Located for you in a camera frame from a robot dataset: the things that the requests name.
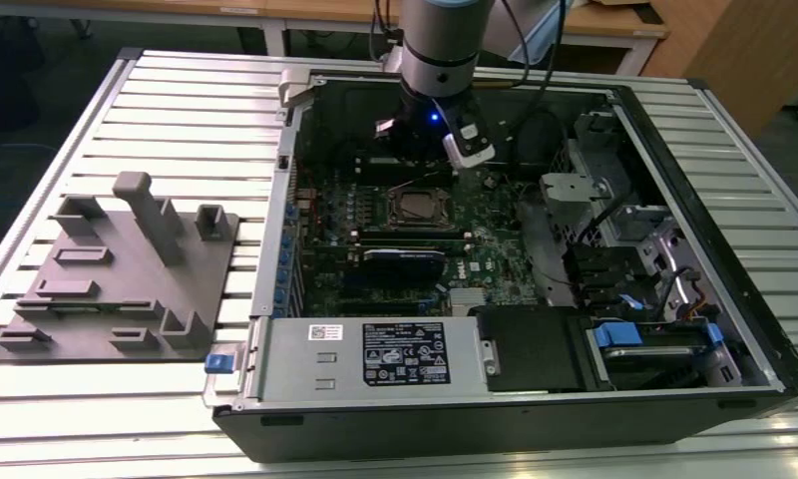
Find metal socket cover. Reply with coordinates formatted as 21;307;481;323
386;187;458;231

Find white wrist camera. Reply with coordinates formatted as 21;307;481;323
441;99;497;169

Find hard disk in blue carrier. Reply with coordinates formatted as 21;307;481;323
590;321;725;391

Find wooden desk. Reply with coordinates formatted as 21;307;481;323
0;0;670;76

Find coloured power wires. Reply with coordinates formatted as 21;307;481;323
675;292;714;321

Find thick black cable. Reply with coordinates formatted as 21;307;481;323
509;107;567;167

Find silver perforated drive cage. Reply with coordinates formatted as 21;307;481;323
547;112;639;240

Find black fan housing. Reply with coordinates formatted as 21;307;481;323
562;243;654;308

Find black PC case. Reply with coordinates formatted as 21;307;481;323
202;67;798;463

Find silver chipset heatsink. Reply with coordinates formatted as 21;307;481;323
447;286;490;308

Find grey parts rack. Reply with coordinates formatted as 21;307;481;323
0;171;242;361

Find grey flat support bar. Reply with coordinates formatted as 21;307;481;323
514;197;577;308

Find silver metal bracket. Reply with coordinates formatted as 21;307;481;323
538;172;610;219

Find green motherboard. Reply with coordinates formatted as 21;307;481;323
290;167;563;319

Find black graphics card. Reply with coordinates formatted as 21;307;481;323
362;246;447;293

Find silver power supply unit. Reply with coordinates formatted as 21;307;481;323
255;316;490;401

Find wooden cabinet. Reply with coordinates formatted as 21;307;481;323
641;0;798;139

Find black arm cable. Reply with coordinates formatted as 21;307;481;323
501;0;570;141

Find CPU with silver top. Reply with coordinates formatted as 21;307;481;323
398;192;439;221

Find grey plastic case hinge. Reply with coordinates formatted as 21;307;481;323
277;68;322;109

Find black office chair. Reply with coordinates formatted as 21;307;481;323
0;14;47;134

